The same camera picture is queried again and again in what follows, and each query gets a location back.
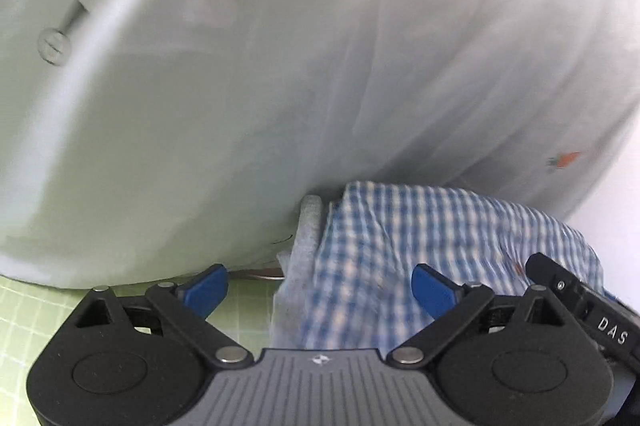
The blue plaid shirt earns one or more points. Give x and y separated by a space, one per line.
375 231

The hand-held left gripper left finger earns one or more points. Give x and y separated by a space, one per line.
207 290

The grey printed bedsheet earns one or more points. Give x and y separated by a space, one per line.
250 56

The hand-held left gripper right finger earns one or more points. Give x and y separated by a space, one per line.
434 288

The grey marl cloth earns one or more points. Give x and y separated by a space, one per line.
309 231

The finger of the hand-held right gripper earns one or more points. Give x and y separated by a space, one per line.
547 268

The green grid mat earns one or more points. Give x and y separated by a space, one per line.
30 316

